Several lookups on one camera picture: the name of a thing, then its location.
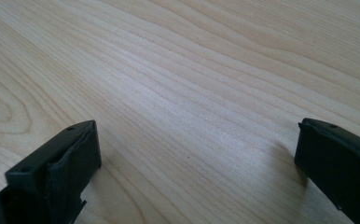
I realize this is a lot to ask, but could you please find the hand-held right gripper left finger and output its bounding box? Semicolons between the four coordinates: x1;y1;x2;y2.
0;119;103;224

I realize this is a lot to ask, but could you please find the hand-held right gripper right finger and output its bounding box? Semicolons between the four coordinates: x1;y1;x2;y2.
294;118;360;224

